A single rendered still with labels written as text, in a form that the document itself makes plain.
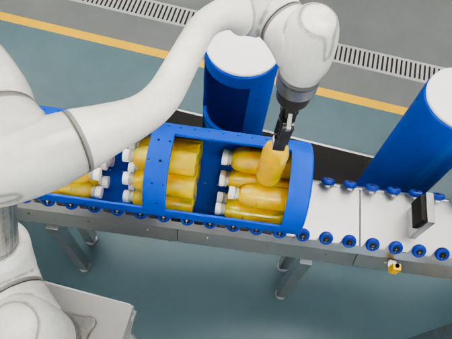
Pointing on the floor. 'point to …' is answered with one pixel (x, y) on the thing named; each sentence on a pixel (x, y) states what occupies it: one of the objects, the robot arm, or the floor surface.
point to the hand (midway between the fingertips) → (280, 134)
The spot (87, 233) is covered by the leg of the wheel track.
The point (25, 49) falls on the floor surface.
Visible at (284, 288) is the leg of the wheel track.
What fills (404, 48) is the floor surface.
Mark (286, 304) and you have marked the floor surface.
